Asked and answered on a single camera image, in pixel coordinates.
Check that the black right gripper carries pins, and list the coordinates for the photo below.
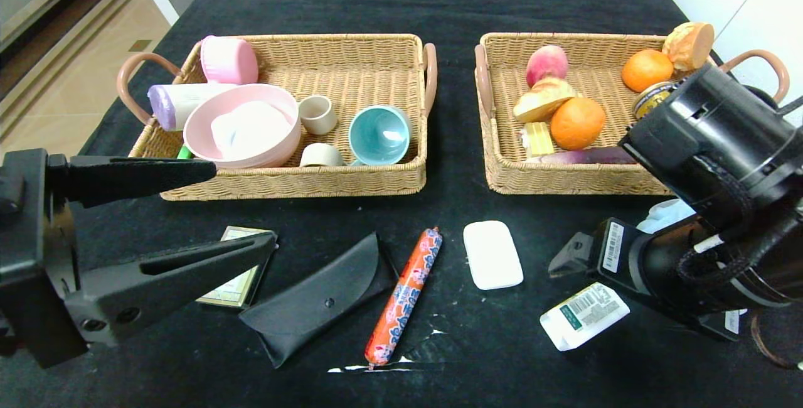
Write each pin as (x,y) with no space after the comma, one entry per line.
(610,249)

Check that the wicker basket holding tableware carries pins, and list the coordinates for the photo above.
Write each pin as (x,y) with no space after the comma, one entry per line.
(351,74)

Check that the wicker basket holding food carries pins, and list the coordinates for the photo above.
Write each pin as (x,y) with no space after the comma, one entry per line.
(602,76)

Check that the teal mug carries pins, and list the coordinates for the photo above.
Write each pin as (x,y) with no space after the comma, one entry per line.
(376,137)

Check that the gold bordered card box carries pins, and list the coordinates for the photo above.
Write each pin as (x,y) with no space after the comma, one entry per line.
(235,290)

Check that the round bread roll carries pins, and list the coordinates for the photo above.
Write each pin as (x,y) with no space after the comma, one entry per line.
(689,46)

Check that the pink bowl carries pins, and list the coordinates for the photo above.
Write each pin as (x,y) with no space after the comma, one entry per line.
(202,120)

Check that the pink peach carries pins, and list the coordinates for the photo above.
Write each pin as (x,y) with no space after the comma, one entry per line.
(546,64)

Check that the purple sweet potato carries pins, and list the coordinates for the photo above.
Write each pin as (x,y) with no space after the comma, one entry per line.
(590,155)

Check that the green plastic stick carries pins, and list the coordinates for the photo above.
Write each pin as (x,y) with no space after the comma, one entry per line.
(184,152)

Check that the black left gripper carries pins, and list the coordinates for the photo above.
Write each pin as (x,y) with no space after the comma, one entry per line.
(28,257)

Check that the orange wrapped sausage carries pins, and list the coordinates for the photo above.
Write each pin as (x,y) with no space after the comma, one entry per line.
(401,301)

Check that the beige small cup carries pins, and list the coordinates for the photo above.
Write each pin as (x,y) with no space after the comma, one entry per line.
(320,155)
(317,119)

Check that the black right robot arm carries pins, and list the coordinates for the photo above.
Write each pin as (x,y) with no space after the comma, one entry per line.
(721,132)

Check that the white drink carton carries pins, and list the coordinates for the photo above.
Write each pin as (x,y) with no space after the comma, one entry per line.
(583,317)

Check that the bread slice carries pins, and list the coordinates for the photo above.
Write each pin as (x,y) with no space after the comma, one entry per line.
(539,100)

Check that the light blue bath loofah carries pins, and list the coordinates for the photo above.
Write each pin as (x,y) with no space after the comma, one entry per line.
(665,213)

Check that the pink plastic cup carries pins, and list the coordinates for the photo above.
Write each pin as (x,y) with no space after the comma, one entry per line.
(229,59)

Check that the brass floor socket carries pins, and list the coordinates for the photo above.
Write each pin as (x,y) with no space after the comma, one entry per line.
(141,46)

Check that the white bottle with purple cap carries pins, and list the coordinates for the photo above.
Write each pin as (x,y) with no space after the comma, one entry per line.
(180,102)

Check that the yellow cheese block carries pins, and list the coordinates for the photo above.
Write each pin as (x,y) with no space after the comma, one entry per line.
(539,139)

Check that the gold drink can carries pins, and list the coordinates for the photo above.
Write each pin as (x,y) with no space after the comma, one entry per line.
(651,97)

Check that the black glasses case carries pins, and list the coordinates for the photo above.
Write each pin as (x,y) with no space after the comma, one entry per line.
(313,307)

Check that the large orange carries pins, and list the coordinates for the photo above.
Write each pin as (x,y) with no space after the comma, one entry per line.
(577,123)

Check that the small orange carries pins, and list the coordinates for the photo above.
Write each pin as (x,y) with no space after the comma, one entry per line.
(646,70)

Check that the white soap bar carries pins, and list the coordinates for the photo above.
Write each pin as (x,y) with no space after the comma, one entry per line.
(492,256)

